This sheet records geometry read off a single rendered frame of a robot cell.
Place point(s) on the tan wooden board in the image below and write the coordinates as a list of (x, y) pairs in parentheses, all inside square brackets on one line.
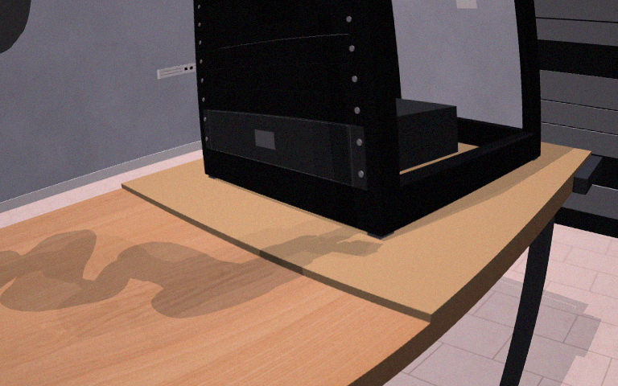
[(420, 270)]

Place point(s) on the black metal rack frame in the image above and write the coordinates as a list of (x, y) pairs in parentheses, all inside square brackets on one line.
[(320, 131)]

